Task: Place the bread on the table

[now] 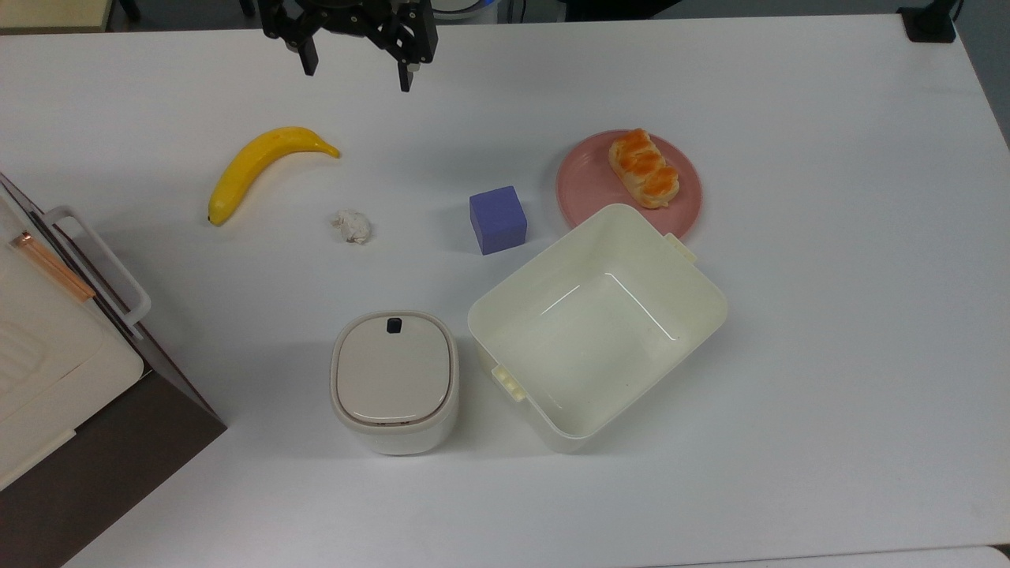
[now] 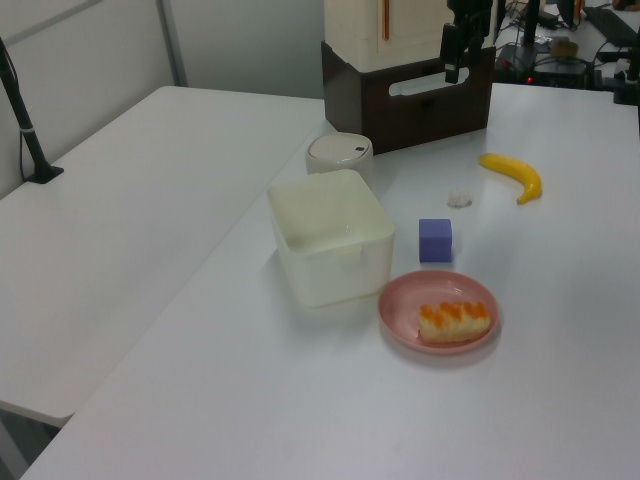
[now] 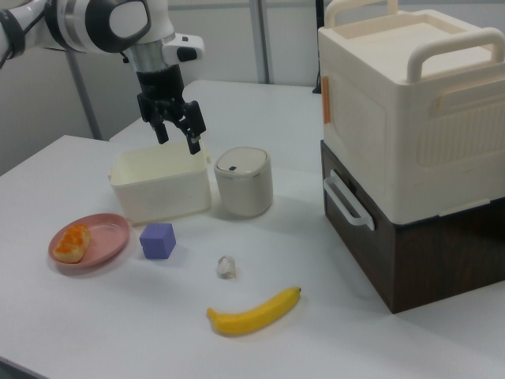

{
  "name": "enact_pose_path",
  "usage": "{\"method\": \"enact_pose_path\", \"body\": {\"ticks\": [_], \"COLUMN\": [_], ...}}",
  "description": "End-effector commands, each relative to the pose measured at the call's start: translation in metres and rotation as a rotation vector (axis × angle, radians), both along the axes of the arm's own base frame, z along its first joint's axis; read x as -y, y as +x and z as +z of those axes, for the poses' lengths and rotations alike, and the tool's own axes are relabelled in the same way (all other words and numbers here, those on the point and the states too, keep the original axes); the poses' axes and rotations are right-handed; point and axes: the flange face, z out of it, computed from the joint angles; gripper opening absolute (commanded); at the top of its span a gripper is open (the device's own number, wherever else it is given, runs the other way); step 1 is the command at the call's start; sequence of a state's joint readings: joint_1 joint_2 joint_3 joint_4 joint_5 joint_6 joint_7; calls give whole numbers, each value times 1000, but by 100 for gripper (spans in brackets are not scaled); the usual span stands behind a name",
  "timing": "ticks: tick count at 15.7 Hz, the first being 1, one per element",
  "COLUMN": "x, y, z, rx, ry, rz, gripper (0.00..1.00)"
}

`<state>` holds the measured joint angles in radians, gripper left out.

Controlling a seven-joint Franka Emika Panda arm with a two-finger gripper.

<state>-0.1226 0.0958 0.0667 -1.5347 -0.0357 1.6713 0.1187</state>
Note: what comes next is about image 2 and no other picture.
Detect black monitor stand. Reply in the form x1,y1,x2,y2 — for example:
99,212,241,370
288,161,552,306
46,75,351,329
519,0,551,49

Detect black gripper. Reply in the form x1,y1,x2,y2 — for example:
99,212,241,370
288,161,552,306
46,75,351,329
439,0,496,84

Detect cream square plastic container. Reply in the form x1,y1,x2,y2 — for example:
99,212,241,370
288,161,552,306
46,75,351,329
266,168,396,308

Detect pink plate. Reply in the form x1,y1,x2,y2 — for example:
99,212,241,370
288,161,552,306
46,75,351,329
378,269,500,355

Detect small round lidded bin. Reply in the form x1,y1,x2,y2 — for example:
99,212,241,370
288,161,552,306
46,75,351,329
305,132,375,189

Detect dark brown drawer box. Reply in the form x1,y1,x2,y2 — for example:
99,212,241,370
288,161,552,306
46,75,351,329
320,40,496,156

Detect purple cube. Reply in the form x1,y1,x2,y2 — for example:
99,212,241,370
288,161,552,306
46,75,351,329
417,218,454,265

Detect cream cabinet with orange handle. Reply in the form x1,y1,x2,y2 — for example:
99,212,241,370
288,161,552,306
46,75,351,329
323,0,499,71

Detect black table clamp mount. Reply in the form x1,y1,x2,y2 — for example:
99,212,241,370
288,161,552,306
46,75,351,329
602,44,640,106

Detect small white crumpled lump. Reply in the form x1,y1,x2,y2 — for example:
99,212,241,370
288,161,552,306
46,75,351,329
446,186,474,209

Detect black box with red light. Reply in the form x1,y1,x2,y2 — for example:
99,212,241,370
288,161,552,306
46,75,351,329
527,58,591,89

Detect orange topped bread slice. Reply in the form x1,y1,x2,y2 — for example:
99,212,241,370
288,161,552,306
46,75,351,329
417,300,490,345

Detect small brown cardboard object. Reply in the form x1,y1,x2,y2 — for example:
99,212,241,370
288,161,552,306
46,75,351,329
549,37,580,57

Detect black keyboard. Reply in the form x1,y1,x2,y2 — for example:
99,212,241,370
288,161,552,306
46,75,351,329
582,5,640,47

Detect grey partition post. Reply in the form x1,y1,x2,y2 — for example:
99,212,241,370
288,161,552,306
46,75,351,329
156,0,189,87

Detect black camera stand pole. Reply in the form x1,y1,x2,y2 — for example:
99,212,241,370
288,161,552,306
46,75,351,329
0,37,65,185

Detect yellow banana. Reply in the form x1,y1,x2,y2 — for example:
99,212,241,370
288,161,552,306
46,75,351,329
478,152,543,205

